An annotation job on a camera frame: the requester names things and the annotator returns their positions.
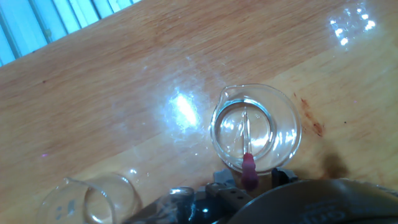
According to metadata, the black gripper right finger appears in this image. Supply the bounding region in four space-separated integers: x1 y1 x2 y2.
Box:
271 167 300 189

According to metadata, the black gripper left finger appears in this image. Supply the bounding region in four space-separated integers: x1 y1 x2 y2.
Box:
195 169 253 218

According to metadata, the clear glass beaker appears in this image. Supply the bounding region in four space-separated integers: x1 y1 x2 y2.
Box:
35 173 143 224
210 83 303 174

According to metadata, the glass dropper red bulb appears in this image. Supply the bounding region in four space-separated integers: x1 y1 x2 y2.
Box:
241 110 259 191

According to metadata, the wooden board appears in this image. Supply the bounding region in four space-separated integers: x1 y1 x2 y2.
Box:
0 0 398 224

